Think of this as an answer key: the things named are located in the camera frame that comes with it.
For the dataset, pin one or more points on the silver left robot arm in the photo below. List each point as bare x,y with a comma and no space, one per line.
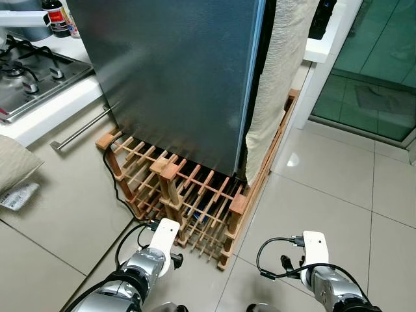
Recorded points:
140,270

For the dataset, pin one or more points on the beige textured hanging cloth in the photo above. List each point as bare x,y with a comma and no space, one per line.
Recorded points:
279,78

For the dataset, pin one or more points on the grey steel fridge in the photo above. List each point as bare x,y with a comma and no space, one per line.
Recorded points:
169,78

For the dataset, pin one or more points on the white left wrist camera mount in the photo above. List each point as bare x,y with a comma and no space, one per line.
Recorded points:
164,237

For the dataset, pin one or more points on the steel gas hob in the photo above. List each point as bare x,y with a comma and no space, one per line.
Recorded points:
32,84

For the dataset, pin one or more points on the robot right leg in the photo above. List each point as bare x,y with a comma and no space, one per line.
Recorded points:
260,308

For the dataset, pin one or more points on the green glass door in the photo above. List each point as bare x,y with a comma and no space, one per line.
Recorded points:
374,65

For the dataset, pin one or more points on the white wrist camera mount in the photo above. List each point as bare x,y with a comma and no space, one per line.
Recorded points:
164,237
315,250

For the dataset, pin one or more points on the dark bottle red label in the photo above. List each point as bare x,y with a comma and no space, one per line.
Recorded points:
57,18

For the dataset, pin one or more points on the robot left leg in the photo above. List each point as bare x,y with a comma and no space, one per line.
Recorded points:
170,308

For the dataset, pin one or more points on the white side counter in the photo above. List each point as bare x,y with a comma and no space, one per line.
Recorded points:
325,58

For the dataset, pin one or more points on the black countertop appliance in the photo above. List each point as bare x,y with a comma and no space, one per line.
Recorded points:
323,18

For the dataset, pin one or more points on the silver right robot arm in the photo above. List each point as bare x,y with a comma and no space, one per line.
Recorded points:
335,286

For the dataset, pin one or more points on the light grey cooking pot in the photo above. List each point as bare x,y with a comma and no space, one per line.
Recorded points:
23,19

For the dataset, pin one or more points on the printed plastic packet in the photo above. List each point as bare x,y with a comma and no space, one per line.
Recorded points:
18,196

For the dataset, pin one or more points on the robot leg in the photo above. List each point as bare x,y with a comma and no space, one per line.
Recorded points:
170,308
260,308

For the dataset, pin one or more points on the wooden wine rack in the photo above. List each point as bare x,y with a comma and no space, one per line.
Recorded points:
195,195

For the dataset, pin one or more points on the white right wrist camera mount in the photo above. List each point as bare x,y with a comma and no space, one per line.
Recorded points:
315,250

